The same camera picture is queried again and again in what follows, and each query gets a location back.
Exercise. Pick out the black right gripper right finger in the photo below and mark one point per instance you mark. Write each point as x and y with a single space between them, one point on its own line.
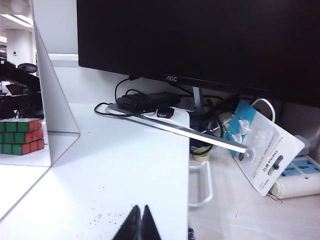
148 228

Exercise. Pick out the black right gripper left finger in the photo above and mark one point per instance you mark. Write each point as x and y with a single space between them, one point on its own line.
131 227

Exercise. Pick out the square mirror on white stand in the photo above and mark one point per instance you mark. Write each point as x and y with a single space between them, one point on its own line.
57 105

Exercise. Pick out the white desk riser shelf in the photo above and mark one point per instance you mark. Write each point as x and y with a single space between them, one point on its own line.
125 162

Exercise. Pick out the beige tape roll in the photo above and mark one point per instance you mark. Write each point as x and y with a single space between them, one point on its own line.
201 155

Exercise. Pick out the silver monitor stand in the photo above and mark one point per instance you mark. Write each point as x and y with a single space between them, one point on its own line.
175 128

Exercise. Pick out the small black dongle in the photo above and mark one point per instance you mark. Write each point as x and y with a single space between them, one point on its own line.
165 113

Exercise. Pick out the black power adapter brick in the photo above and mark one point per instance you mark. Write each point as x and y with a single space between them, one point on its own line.
160 98

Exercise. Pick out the blue white blister pack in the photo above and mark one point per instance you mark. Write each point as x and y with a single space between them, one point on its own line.
270 160

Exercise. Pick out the white blue power strip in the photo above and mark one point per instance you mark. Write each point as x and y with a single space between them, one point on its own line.
300 177

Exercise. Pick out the black AOC computer monitor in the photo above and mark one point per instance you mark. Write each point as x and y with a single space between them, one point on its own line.
200 37

